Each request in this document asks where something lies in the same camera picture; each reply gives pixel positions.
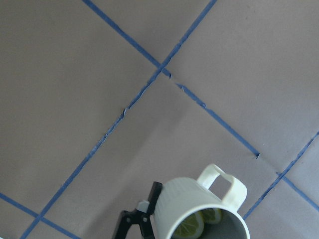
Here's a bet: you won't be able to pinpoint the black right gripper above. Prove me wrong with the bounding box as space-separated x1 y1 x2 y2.
112 181 163 239

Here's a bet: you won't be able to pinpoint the lemon slices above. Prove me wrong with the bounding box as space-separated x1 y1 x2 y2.
172 208 222 239

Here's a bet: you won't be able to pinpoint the white ribbed mug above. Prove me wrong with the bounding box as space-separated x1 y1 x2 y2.
154 164 250 239

